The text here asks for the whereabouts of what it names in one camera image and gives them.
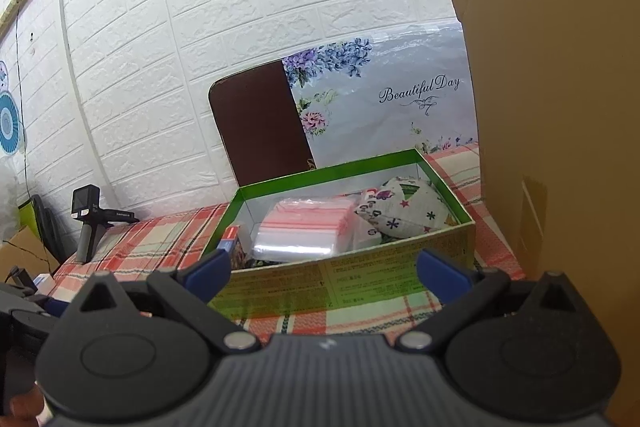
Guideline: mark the floral plastic-wrapped panel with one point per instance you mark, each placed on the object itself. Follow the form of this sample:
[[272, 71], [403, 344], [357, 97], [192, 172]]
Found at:
[[390, 107]]

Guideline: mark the white printed pouch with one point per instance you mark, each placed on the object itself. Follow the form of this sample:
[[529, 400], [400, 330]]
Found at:
[[410, 207]]

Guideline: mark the black handheld camera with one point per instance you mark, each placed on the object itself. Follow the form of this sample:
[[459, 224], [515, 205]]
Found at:
[[87, 207]]

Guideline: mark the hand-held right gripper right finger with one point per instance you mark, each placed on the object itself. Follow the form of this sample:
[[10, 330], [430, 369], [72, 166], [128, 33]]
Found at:
[[440, 268]]

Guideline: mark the large green cardboard box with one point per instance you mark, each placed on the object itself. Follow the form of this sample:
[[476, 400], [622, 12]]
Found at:
[[300, 279]]

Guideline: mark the person's left hand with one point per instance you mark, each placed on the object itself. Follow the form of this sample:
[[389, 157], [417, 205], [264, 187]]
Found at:
[[22, 407]]

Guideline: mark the small white box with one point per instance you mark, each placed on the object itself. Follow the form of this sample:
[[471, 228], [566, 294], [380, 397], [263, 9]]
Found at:
[[44, 283]]

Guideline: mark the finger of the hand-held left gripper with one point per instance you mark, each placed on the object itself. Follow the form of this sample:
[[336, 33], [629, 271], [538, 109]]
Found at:
[[22, 279]]

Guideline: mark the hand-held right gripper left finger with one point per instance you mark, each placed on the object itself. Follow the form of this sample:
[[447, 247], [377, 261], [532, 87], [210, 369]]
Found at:
[[210, 266]]

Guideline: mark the stack of clear zip bags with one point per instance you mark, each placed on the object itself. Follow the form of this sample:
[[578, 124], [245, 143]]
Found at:
[[305, 227]]

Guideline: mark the brown board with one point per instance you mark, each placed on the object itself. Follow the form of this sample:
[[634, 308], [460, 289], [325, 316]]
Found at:
[[260, 122]]

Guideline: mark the large brown cardboard box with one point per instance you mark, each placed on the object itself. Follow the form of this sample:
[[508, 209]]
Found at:
[[560, 132]]

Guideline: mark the blue round fan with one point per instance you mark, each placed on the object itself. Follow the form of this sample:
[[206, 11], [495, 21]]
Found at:
[[7, 122]]

